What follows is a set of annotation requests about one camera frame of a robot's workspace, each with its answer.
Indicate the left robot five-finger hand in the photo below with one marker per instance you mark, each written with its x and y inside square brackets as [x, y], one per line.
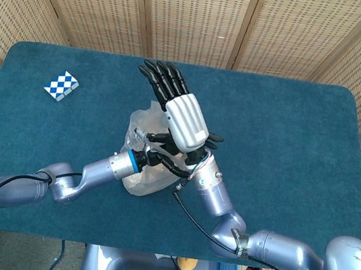
[151, 159]

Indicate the yellow round object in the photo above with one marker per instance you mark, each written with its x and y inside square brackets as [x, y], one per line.
[186, 264]

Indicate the clear plastic bag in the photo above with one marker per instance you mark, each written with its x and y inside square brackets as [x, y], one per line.
[141, 124]

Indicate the blue carpet table mat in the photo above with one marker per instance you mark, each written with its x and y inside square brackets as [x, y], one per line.
[282, 157]

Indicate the blue white snake puzzle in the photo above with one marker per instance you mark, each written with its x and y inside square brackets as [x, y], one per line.
[61, 86]

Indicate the beige paper tray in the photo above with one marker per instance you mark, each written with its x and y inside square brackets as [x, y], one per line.
[158, 179]

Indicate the woven rattan folding screen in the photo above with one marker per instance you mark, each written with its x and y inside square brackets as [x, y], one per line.
[198, 18]

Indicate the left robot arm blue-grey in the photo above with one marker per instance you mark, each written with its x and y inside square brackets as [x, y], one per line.
[100, 170]

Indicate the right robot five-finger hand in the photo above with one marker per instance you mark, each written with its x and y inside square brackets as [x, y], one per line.
[185, 122]

